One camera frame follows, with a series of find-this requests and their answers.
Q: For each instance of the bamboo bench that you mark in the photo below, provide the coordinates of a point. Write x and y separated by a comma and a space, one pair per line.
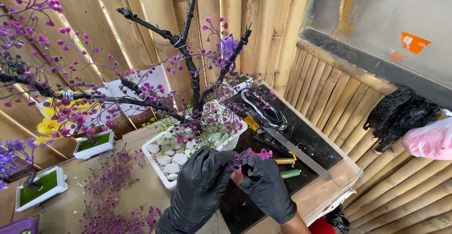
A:
370, 149

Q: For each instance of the purple artificial flower sprig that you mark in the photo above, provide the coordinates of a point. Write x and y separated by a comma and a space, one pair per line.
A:
252, 155

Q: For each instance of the large white pot with pebbles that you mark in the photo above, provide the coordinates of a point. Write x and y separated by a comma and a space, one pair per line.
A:
169, 160

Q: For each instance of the purple container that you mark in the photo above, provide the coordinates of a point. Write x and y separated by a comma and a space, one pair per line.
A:
17, 227

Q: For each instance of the small white empty pot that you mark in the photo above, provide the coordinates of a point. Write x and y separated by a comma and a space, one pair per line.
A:
240, 82

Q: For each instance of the orange sticker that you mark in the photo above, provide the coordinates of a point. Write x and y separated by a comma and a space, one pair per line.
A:
413, 42

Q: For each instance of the small black plastic bag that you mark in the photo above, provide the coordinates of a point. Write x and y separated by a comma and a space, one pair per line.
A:
338, 219

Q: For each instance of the person's right hand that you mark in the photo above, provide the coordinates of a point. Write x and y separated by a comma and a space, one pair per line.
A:
268, 191

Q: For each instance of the person's left fingers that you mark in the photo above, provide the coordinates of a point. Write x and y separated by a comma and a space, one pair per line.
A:
226, 158

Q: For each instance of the pile of purple flower sprigs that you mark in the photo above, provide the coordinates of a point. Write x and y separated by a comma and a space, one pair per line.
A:
113, 195

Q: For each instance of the red object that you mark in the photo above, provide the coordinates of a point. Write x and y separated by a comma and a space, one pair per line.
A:
321, 227

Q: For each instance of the pink plastic bag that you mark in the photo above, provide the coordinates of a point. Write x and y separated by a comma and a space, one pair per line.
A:
429, 138

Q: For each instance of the black work mat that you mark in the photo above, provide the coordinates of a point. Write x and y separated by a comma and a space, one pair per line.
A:
310, 138

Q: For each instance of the wooden work table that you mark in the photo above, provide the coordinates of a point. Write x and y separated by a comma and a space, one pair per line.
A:
328, 188

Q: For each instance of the long metal ruler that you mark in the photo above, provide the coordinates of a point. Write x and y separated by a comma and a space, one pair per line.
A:
298, 153

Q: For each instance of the person's left hand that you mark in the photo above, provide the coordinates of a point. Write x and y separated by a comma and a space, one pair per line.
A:
197, 188

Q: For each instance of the small white pot yellow tree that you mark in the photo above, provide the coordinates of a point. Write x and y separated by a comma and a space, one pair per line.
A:
93, 144

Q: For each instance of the black pliers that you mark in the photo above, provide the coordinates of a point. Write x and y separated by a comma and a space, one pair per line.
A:
272, 141

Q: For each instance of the black-trunk purple artificial bonsai tree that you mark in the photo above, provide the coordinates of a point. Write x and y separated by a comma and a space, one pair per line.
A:
192, 82

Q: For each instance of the small white pot purple tree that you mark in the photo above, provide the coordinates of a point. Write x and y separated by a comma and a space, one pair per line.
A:
40, 188

